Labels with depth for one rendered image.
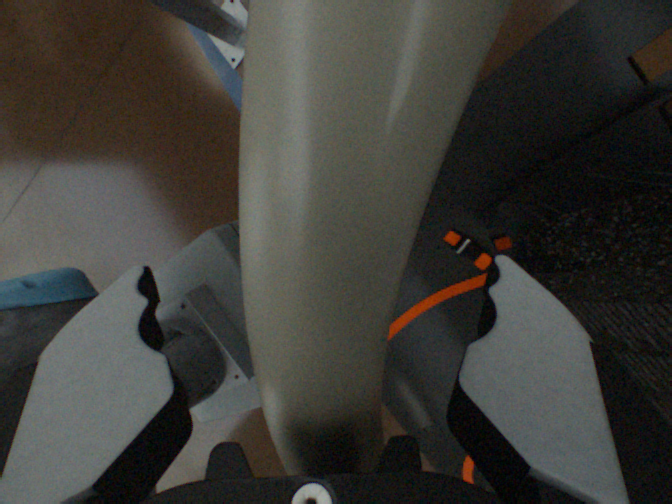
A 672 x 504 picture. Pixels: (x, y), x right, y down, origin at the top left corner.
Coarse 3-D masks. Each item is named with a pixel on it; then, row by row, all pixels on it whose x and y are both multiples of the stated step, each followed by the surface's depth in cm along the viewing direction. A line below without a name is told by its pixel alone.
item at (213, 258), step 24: (216, 240) 57; (168, 264) 63; (192, 264) 60; (216, 264) 58; (240, 264) 59; (168, 288) 65; (192, 288) 63; (216, 288) 60; (240, 288) 58; (240, 312) 60; (240, 336) 62; (240, 384) 67; (192, 408) 76; (216, 408) 73; (240, 408) 70
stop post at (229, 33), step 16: (160, 0) 92; (176, 0) 95; (192, 0) 99; (208, 0) 110; (176, 16) 100; (192, 16) 103; (208, 16) 107; (224, 16) 114; (240, 16) 123; (208, 32) 113; (224, 32) 118; (240, 32) 123; (224, 48) 129; (240, 48) 127
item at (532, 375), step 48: (528, 288) 9; (480, 336) 9; (528, 336) 7; (576, 336) 7; (480, 384) 6; (528, 384) 6; (576, 384) 6; (480, 432) 6; (528, 432) 5; (576, 432) 5; (576, 480) 5
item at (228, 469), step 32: (224, 448) 5; (384, 448) 5; (416, 448) 5; (224, 480) 4; (256, 480) 4; (288, 480) 4; (320, 480) 4; (352, 480) 4; (384, 480) 4; (416, 480) 4; (448, 480) 4
